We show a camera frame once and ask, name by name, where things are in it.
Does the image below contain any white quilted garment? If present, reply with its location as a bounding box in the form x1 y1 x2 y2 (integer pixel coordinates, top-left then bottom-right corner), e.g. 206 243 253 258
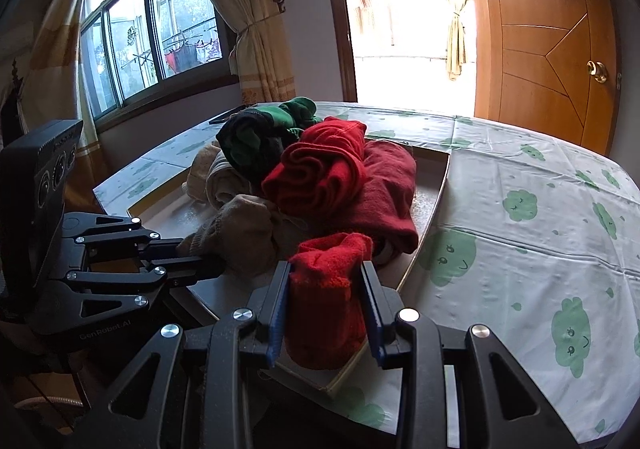
206 152 266 210

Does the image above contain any pale grey cord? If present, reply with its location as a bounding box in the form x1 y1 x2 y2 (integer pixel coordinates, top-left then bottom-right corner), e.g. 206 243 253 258
0 394 88 412

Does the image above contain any white green printed tablecloth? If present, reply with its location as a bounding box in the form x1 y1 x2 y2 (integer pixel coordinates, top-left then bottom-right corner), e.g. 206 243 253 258
92 100 640 447

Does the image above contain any laundry on drying rack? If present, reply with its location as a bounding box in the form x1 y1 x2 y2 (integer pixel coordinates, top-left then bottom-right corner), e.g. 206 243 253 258
162 29 223 76

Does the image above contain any black flat device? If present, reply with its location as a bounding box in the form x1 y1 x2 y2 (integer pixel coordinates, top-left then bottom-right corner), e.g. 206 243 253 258
208 104 253 125

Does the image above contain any brown door frame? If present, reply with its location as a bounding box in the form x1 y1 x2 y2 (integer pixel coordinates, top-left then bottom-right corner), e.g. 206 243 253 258
320 0 358 102

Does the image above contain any green and dark garment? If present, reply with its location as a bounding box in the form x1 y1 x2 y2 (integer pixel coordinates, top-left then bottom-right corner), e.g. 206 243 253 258
216 98 325 180

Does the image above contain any orange wooden door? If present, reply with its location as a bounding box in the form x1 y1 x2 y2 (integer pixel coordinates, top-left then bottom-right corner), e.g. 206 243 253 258
467 0 621 155

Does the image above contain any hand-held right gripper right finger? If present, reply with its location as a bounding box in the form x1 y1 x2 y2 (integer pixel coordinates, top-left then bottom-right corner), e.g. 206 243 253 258
360 260 581 449

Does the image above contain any beige curtain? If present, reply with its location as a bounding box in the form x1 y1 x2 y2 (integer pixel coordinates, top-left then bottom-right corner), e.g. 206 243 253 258
177 0 296 105
20 0 126 175
425 0 478 82

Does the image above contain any dark red garment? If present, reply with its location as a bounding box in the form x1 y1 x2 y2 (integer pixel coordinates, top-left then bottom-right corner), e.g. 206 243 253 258
320 142 419 264

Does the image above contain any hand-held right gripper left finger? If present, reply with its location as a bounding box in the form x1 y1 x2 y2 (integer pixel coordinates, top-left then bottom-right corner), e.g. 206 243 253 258
65 260 293 449

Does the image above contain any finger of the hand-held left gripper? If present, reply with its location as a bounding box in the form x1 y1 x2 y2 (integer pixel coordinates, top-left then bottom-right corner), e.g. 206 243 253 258
29 254 230 346
60 210 186 261

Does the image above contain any window with dark frame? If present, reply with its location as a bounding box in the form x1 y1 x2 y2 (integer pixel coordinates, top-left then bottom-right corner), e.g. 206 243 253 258
77 0 236 122

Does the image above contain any beige grey striped garment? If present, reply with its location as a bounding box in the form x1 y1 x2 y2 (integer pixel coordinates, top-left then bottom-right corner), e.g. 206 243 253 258
176 194 283 278

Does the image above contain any red fleece garment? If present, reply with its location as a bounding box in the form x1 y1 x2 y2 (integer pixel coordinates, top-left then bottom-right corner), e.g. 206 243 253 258
284 231 374 371
261 118 368 220

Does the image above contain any beige dotted garment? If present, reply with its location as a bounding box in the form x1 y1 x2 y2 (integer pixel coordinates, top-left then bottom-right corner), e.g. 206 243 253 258
181 144 221 204

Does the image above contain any beige shallow tray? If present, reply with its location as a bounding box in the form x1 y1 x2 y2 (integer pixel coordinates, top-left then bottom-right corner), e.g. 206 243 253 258
125 139 451 397

